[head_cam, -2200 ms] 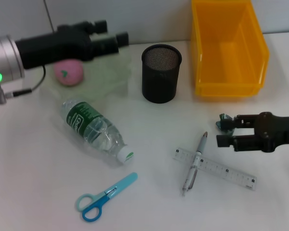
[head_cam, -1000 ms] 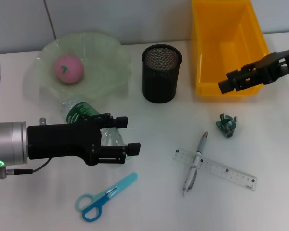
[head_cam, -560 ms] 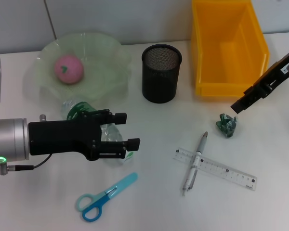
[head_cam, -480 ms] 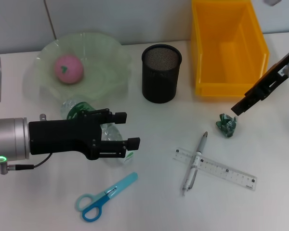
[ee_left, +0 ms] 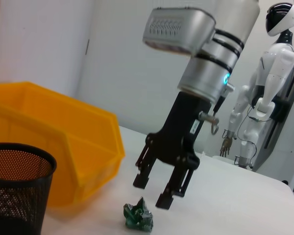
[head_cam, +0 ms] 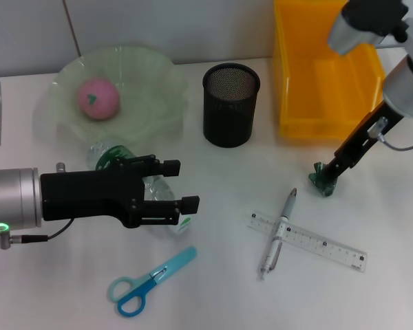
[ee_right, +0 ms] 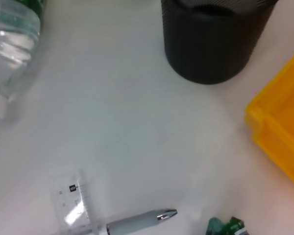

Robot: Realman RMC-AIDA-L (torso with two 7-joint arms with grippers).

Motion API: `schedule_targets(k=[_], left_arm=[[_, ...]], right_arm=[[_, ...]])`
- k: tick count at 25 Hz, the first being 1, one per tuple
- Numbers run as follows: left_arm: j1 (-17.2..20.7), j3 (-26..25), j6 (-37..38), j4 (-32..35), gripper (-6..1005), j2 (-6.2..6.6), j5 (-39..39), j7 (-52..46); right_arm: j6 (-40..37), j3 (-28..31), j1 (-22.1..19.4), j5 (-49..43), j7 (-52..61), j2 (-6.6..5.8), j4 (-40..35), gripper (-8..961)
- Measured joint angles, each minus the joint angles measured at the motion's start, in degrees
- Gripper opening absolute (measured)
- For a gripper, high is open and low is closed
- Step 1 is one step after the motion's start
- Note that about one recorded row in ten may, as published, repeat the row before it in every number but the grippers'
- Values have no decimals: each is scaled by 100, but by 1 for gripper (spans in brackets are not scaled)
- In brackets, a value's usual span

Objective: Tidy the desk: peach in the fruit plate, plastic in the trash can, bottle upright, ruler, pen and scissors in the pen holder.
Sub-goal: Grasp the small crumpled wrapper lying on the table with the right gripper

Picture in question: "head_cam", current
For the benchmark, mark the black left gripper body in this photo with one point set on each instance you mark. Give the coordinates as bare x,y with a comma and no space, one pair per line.
86,196

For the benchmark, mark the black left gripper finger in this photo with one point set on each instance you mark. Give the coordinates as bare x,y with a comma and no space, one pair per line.
191,205
172,167

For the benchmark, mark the transparent plastic ruler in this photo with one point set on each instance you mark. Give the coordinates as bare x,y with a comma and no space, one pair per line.
330,249

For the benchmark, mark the grey white pen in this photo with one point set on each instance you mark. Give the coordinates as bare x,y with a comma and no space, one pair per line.
285,209

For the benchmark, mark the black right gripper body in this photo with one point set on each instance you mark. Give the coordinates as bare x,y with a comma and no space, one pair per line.
365,141

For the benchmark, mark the green plastic wrapper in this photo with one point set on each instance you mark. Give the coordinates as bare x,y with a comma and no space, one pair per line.
325,189

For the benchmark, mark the pink toy peach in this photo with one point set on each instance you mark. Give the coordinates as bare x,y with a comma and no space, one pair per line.
100,103

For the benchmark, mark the clear green-label water bottle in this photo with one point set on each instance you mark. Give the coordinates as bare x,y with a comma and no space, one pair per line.
110,153

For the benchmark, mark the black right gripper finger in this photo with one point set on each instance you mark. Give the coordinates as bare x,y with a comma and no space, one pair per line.
328,169
336,170

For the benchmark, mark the green glass fruit plate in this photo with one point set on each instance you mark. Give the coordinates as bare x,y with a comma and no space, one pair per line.
148,79

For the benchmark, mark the yellow plastic bin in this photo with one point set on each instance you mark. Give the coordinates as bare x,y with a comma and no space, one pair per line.
303,86

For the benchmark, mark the black mesh pen holder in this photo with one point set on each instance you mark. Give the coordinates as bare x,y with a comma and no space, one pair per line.
227,117

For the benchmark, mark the blue scissors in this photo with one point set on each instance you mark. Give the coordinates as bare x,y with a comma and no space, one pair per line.
130,302

